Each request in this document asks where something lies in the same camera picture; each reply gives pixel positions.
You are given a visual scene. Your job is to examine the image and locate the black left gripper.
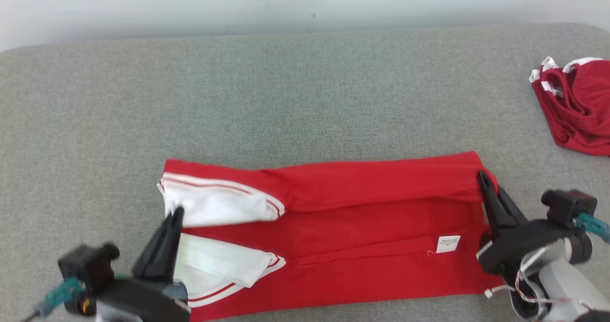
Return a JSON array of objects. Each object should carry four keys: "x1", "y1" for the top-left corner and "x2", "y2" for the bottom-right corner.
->
[{"x1": 95, "y1": 206, "x2": 191, "y2": 322}]

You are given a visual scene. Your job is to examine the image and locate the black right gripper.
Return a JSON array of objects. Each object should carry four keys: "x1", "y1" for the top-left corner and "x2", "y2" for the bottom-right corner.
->
[{"x1": 477, "y1": 171, "x2": 580, "y2": 275}]

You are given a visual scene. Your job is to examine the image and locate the left teal plug camera cable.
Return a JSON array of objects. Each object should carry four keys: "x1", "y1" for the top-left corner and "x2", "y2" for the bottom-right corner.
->
[{"x1": 21, "y1": 277, "x2": 82, "y2": 322}]

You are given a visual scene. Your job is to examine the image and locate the teal plug camera cable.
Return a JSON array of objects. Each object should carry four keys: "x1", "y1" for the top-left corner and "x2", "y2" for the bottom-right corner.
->
[
  {"x1": 574, "y1": 212, "x2": 610, "y2": 244},
  {"x1": 21, "y1": 277, "x2": 82, "y2": 322}
]

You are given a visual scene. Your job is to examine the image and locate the right teal plug camera cable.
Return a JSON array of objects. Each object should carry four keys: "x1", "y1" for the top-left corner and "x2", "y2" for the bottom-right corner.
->
[{"x1": 574, "y1": 212, "x2": 610, "y2": 244}]

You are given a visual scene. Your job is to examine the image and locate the white red wire bundle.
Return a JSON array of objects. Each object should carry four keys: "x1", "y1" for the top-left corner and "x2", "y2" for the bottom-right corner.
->
[{"x1": 484, "y1": 243, "x2": 594, "y2": 308}]

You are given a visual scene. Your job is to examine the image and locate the red basketball shorts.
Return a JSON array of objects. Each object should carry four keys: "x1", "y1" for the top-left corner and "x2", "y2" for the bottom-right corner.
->
[{"x1": 529, "y1": 56, "x2": 610, "y2": 157}]

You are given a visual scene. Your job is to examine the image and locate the red white basketball jersey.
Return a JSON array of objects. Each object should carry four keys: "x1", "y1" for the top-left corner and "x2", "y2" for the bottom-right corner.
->
[{"x1": 157, "y1": 151, "x2": 506, "y2": 322}]

